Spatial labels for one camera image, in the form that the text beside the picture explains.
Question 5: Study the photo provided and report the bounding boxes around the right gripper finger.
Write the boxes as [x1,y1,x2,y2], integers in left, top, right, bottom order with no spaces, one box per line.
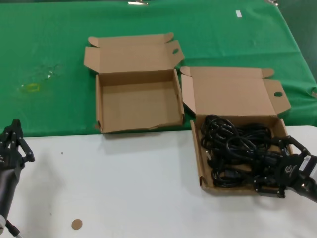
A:
[271,135,310,156]
[253,175,287,199]

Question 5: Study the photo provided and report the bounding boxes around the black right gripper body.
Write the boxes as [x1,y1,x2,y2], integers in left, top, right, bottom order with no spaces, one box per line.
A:
[274,153,310,193]

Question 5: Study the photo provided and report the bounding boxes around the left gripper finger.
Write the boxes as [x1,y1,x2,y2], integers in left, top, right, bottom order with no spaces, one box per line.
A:
[0,119,17,149]
[11,119,35,163]

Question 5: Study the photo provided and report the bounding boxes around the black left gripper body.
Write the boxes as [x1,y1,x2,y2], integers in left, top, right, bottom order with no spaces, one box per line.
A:
[0,148,25,172]

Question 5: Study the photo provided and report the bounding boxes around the open cardboard box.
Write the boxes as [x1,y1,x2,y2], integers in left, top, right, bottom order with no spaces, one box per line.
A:
[180,66,294,196]

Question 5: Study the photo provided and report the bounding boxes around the cardboard box with torn rim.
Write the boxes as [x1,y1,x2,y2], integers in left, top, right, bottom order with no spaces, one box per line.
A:
[83,32,186,135]

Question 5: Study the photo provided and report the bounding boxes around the green tablecloth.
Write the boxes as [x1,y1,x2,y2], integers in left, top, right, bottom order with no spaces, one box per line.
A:
[0,0,317,138]

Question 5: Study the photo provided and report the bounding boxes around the black power cable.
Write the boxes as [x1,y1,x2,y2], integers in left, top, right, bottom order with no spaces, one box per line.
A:
[211,167,261,188]
[200,114,273,149]
[205,136,285,174]

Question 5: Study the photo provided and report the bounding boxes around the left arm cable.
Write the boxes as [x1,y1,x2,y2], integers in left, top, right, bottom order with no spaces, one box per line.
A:
[5,219,23,238]

